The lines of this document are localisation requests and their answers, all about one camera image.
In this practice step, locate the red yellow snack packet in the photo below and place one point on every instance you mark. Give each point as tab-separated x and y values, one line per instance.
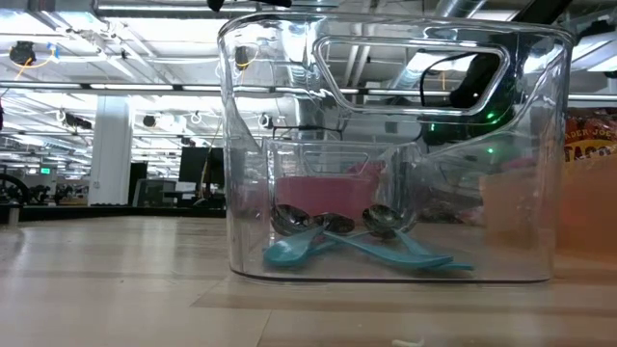
368	169

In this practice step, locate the orange spice jar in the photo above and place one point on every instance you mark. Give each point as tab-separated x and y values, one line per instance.
590	137

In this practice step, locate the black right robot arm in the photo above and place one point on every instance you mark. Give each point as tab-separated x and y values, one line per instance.
479	79

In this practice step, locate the long ceiling light strip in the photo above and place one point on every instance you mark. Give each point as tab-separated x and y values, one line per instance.
130	87

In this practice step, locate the black computer monitor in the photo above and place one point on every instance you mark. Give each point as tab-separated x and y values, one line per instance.
197	166

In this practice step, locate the white building column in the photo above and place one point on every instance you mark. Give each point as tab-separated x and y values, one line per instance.
111	154

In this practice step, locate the pink bowl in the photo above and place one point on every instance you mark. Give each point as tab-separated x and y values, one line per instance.
323	195

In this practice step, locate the green exit sign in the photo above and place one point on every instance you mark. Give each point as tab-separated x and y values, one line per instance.
45	170

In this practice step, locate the orange plastic tray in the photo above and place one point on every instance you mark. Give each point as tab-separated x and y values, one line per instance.
588	212

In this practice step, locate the black ceiling camera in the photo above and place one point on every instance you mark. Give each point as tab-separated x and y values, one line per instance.
21	52

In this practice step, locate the black aluminium extrusion frame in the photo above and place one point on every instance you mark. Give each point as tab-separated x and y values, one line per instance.
120	212

